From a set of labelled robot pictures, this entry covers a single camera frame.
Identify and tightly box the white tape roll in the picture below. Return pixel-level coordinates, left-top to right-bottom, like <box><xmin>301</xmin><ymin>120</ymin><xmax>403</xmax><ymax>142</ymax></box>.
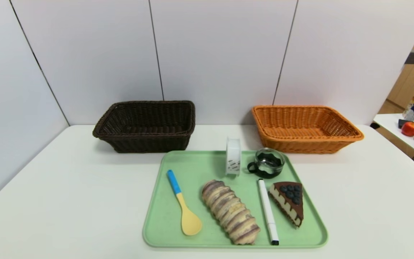
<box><xmin>226</xmin><ymin>137</ymin><xmax>242</xmax><ymax>177</ymax></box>

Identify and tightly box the swirled brown bread loaf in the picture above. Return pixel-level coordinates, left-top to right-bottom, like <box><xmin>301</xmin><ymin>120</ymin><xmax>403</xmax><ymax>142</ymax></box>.
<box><xmin>202</xmin><ymin>180</ymin><xmax>261</xmax><ymax>245</ymax></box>

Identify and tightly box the blue and yellow spoon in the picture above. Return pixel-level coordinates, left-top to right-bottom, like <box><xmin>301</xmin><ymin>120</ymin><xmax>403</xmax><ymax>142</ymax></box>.
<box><xmin>167</xmin><ymin>170</ymin><xmax>203</xmax><ymax>236</ymax></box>

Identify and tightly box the chocolate blueberry cake slice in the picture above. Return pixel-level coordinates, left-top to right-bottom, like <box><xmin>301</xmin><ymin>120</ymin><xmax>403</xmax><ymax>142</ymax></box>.
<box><xmin>268</xmin><ymin>182</ymin><xmax>304</xmax><ymax>228</ymax></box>

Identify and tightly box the dark brown wicker basket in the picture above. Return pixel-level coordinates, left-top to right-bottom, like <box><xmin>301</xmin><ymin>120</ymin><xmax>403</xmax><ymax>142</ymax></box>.
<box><xmin>92</xmin><ymin>100</ymin><xmax>196</xmax><ymax>153</ymax></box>

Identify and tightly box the orange wicker basket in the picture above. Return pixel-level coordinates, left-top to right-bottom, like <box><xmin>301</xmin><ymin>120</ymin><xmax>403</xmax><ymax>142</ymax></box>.
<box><xmin>252</xmin><ymin>105</ymin><xmax>364</xmax><ymax>154</ymax></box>

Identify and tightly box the light green plastic tray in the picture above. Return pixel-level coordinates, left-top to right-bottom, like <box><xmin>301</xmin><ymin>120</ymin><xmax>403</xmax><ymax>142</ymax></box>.
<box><xmin>142</xmin><ymin>150</ymin><xmax>329</xmax><ymax>249</ymax></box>

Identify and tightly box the white marker pen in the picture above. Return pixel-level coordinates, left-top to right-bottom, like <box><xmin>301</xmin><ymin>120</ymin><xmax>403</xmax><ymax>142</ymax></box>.
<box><xmin>258</xmin><ymin>179</ymin><xmax>280</xmax><ymax>246</ymax></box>

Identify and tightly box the white side table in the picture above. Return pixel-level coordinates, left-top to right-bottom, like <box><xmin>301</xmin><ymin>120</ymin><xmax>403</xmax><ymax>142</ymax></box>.
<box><xmin>374</xmin><ymin>113</ymin><xmax>414</xmax><ymax>157</ymax></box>

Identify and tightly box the wooden cabinet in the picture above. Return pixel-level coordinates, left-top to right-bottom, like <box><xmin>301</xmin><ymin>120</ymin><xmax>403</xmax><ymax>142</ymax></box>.
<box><xmin>378</xmin><ymin>4</ymin><xmax>414</xmax><ymax>114</ymax></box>

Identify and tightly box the glass cup with black handle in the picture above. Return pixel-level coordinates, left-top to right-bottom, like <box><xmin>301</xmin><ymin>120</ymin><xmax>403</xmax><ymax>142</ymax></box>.
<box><xmin>247</xmin><ymin>148</ymin><xmax>286</xmax><ymax>179</ymax></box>

